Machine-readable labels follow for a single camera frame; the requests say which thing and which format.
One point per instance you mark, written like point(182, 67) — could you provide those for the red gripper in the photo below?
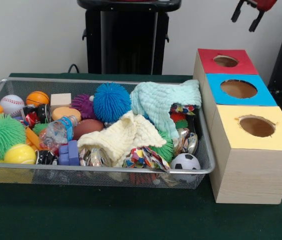
point(266, 3)

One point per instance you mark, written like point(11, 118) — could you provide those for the mint green waffle cloth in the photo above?
point(160, 100)

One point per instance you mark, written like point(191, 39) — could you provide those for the blue fuzzy ball with eyes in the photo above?
point(112, 102)

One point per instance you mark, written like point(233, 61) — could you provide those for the wooden box with three holes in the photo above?
point(253, 172)

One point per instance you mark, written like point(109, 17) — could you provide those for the black and white soccer ball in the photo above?
point(185, 162)

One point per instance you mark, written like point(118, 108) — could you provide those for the cream waffle cloth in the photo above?
point(130, 132)

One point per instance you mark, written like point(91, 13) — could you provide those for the purple fuzzy toy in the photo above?
point(83, 106)

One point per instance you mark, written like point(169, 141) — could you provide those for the brown toy football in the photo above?
point(88, 127)

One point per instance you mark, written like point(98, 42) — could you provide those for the crushed clear plastic bottle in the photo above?
point(56, 130)

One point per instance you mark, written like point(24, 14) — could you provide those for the orange basketball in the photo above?
point(38, 98)

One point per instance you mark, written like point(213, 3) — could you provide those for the dark green table cloth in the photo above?
point(105, 220)

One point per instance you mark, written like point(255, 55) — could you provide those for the white baseball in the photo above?
point(11, 103)

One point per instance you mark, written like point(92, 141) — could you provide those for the yellow tennis ball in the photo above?
point(19, 155)

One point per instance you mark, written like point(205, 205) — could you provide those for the green fuzzy ball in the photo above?
point(1, 135)

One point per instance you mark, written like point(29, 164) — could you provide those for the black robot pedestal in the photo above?
point(125, 42)

